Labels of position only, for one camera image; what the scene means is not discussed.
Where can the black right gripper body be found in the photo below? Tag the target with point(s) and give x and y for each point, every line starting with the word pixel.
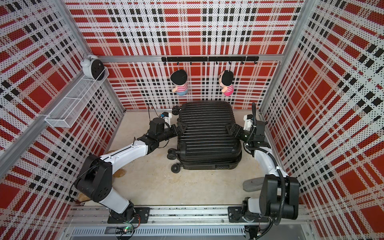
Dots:
pixel 242 135

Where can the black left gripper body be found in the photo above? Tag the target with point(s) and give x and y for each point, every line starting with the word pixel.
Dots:
pixel 169 133

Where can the black ribbed hard suitcase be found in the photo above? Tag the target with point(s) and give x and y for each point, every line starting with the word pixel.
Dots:
pixel 206 143

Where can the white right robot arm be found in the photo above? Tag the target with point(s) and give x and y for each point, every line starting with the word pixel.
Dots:
pixel 279 196

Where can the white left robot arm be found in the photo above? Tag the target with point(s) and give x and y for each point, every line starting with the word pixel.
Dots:
pixel 122 209

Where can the grey oval floor pad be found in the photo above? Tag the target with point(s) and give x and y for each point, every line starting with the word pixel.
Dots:
pixel 253 185

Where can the doll with blue shorts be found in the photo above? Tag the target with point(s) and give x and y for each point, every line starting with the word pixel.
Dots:
pixel 179 79

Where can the doll with pink skirt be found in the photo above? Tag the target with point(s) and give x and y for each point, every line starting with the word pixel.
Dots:
pixel 226 80

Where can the white alarm clock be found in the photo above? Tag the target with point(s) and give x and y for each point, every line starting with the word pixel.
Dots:
pixel 93 68

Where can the green circuit board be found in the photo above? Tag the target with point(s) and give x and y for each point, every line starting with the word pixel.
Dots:
pixel 128 228

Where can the brown teddy bear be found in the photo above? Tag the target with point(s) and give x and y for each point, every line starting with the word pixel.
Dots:
pixel 118 172

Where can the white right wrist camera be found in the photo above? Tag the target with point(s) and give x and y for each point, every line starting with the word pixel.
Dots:
pixel 248 122

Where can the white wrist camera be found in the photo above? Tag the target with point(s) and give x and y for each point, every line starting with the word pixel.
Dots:
pixel 248 122
pixel 167 117

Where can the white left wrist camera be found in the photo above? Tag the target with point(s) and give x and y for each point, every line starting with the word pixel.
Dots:
pixel 167 117

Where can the black wall hook rail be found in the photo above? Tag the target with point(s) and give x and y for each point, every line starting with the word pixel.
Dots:
pixel 241 59

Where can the white wire mesh shelf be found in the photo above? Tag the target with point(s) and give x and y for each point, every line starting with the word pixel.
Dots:
pixel 69 108

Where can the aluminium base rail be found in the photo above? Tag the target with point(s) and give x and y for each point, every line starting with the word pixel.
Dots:
pixel 162 222

